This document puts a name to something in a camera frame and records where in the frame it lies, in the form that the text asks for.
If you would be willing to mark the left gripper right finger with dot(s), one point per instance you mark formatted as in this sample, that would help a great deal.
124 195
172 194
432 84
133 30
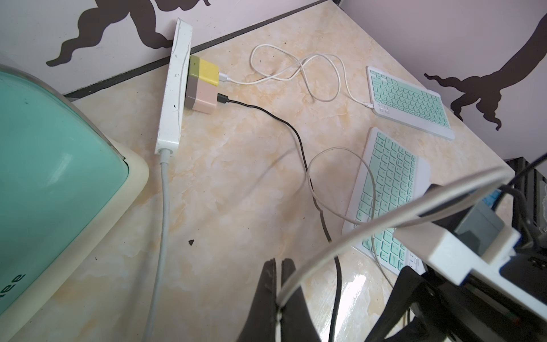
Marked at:
296 323

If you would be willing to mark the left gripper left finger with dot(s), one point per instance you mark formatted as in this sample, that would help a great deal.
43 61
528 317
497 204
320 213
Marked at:
261 321

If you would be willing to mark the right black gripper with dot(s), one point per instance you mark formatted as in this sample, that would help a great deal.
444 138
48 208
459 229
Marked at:
428 307

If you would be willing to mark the white power strip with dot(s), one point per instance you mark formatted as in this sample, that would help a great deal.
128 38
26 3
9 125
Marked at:
170 126

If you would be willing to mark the mint green toaster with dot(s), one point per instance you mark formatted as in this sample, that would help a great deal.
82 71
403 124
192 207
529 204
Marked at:
64 185

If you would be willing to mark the yellow charger adapter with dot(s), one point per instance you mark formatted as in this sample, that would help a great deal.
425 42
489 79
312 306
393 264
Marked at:
204 70

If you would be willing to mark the green wireless keyboard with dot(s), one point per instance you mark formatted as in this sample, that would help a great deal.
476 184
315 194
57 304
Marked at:
392 177

